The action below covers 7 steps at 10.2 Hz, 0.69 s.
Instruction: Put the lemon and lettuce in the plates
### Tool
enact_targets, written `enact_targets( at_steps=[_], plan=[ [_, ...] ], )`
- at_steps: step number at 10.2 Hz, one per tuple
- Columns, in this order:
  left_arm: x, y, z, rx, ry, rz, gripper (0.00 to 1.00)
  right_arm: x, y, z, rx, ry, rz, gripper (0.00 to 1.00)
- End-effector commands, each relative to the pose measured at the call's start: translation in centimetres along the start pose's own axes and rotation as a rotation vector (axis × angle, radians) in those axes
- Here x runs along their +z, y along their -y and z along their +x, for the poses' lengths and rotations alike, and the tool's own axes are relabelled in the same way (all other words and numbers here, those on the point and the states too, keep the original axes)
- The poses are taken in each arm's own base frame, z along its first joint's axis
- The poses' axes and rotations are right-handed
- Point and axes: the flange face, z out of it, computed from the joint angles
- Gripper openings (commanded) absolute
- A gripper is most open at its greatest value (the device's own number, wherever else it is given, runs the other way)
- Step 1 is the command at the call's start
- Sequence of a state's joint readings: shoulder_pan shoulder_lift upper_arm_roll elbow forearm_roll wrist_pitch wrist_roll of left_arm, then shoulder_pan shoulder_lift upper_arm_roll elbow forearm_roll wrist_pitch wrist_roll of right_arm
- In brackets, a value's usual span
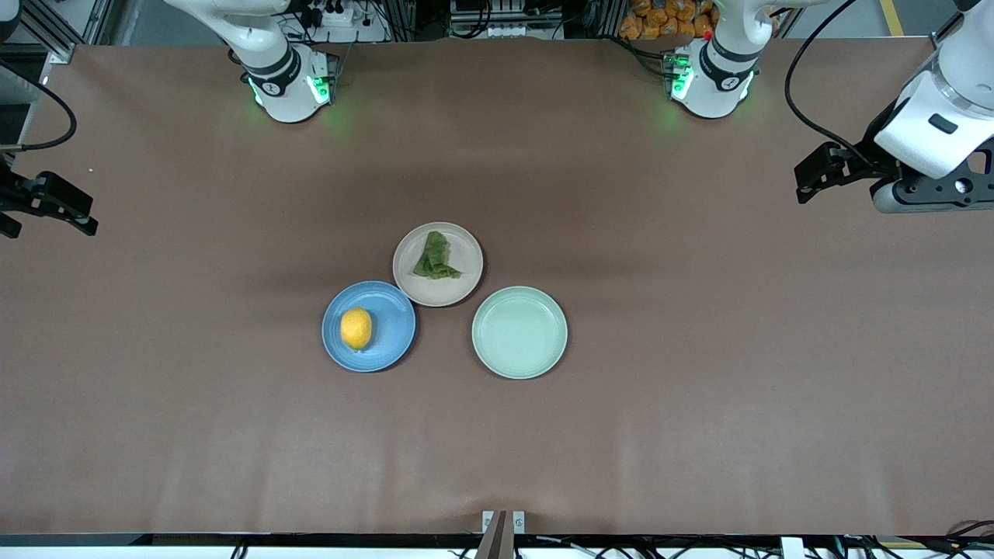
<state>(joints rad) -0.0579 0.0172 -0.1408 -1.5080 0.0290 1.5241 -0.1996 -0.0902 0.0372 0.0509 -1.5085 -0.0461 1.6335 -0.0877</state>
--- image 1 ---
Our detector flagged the aluminium frame profile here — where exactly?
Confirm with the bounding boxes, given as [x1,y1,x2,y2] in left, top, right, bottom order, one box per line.
[0,0,106,64]

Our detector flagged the pile of orange packets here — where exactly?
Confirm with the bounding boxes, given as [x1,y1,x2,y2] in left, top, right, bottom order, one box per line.
[619,0,719,41]

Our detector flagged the black cable loop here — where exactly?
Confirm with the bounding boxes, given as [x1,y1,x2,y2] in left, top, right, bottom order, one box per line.
[944,519,994,544]

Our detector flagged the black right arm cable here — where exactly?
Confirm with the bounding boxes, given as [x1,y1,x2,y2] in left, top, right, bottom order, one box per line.
[0,62,78,153]

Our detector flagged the yellow lemon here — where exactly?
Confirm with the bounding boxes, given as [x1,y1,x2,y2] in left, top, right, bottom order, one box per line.
[340,307,374,352]

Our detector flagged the beige plate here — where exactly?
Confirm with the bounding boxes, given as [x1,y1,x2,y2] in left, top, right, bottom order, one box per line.
[392,221,485,307]

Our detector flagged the silver bracket with brown post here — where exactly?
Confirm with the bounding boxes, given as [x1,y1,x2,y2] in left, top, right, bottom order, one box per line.
[481,509,527,559]

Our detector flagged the brown table cover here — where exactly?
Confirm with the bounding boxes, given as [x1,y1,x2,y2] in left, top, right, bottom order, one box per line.
[0,39,994,538]

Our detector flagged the black base cable bundle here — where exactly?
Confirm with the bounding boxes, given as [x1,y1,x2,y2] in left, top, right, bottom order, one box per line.
[608,35,678,78]

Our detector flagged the white power strip with plugs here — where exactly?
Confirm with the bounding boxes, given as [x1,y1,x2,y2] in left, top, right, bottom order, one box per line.
[299,0,389,43]

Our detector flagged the blue plate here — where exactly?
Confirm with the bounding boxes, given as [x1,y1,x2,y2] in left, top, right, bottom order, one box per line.
[321,280,418,373]

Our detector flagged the mint green plate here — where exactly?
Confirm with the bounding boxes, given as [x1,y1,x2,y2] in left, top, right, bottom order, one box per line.
[471,286,568,380]

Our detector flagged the green lettuce leaf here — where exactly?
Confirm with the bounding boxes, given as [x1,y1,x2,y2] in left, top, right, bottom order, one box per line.
[412,231,464,280]

